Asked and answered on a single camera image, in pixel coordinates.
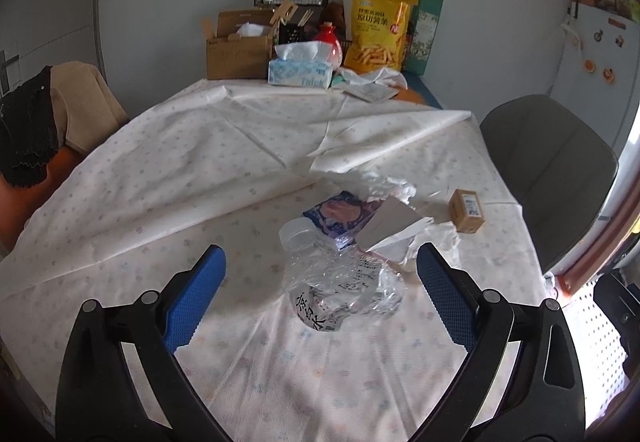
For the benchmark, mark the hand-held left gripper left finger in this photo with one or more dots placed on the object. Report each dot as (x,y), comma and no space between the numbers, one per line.
(200,292)

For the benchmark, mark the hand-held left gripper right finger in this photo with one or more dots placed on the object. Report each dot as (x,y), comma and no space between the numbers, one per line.
(445,297)

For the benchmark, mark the white paper bag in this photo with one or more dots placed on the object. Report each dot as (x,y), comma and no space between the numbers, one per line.
(395,227)

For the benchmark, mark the crushed clear plastic bottle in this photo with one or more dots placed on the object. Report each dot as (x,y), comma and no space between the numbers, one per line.
(330,282)

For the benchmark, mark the white tissue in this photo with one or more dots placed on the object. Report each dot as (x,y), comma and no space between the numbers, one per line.
(390,184)

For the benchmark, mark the white perforated panel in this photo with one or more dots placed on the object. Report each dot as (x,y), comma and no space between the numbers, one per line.
(585,322)

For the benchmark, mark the small cardboard box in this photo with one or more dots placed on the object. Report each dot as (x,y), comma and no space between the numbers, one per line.
(465,212)

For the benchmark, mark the white patterned tablecloth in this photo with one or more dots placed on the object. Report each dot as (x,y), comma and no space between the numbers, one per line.
(200,162)

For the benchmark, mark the blue tissue packet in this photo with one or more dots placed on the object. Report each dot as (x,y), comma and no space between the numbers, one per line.
(340,214)

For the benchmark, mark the grey chair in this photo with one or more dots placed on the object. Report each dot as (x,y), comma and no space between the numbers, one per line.
(550,157)

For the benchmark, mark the orange chair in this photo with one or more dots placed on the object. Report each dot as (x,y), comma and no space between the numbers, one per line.
(30,207)

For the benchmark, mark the white fridge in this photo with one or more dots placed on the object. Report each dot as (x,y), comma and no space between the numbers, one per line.
(590,97)

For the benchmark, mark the beige garment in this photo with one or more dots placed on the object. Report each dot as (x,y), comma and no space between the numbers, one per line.
(85,97)

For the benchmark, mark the white crumpled cloth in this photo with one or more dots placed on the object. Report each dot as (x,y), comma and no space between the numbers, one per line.
(370,77)

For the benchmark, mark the open cardboard box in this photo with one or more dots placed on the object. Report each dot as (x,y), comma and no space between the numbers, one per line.
(235,57)

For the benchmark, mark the blue tissue box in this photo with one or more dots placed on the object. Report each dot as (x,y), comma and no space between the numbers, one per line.
(300,74)

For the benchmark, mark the black cloth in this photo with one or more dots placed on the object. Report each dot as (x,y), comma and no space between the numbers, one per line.
(27,122)

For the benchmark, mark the tall green box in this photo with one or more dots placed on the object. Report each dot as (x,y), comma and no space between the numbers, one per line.
(422,32)

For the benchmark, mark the yellow snack bag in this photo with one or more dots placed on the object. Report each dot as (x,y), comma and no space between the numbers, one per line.
(375,32)

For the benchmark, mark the black pen holder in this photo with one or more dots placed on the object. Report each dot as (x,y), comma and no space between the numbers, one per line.
(292,33)

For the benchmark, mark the small dark fridge magnet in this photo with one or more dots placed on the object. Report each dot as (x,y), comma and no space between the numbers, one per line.
(620,41)

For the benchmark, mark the red white vase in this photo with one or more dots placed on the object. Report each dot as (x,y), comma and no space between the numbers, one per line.
(327,42)

